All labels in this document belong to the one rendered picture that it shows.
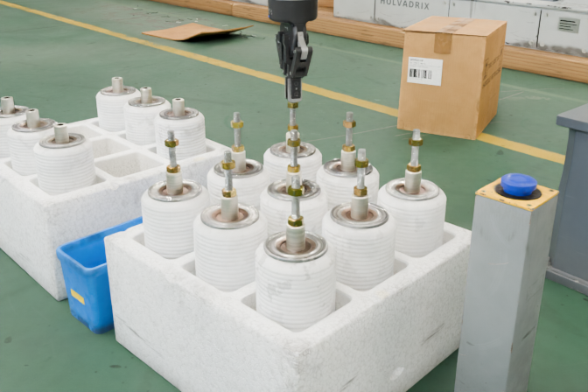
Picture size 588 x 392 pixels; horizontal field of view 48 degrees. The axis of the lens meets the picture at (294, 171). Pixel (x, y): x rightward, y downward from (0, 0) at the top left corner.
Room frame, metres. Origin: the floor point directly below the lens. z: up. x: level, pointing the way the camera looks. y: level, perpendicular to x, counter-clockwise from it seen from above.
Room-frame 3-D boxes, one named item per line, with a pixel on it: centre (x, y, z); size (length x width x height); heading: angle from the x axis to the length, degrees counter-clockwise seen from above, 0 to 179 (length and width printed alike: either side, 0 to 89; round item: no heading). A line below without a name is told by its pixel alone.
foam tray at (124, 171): (1.23, 0.39, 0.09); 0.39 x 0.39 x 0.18; 43
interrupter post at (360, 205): (0.77, -0.08, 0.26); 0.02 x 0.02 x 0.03
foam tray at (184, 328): (0.85, 0.00, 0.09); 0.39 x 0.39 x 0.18; 46
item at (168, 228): (0.85, 0.17, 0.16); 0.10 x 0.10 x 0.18
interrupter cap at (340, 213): (0.77, -0.08, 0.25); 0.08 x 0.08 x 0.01
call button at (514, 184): (0.71, -0.26, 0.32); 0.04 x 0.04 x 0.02
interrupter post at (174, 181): (0.85, 0.17, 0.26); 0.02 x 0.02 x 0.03
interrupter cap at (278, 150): (1.02, 0.00, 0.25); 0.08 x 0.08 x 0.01
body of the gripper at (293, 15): (1.02, 0.00, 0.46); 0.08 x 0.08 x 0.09
